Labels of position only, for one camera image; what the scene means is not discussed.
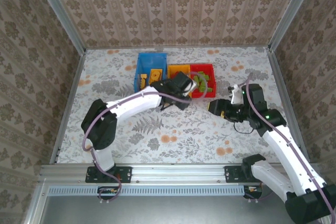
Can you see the aluminium side rail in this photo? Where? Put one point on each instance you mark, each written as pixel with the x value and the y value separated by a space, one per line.
pixel 284 90
pixel 67 108

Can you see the yellow lego brick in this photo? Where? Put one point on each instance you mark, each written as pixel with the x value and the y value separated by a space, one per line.
pixel 143 80

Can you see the floral tablecloth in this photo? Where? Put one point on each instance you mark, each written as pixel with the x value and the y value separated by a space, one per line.
pixel 183 140

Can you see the yellow plastic bin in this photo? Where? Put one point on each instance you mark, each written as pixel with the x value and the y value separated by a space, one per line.
pixel 174 68

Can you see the right black mount plate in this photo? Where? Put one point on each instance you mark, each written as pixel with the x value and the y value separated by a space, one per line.
pixel 233 174

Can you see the black mount plate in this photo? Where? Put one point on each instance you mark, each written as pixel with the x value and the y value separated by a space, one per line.
pixel 123 174
pixel 233 174

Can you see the grey metal panel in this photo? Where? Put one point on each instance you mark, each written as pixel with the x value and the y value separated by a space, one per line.
pixel 157 211

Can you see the red plastic bin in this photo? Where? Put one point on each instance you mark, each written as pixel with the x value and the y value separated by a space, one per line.
pixel 207 95

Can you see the blue plastic bin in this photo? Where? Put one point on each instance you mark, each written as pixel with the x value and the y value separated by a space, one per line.
pixel 152 60

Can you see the left black mount plate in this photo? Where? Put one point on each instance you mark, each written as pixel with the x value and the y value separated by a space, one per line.
pixel 123 174

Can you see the aluminium corner post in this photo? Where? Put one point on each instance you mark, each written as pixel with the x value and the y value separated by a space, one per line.
pixel 291 11
pixel 59 11

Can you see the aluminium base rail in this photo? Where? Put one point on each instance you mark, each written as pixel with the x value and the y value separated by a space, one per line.
pixel 178 174

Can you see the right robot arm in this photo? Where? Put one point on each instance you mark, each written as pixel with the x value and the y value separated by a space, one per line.
pixel 283 153

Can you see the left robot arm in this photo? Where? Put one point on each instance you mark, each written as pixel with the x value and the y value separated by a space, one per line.
pixel 131 104

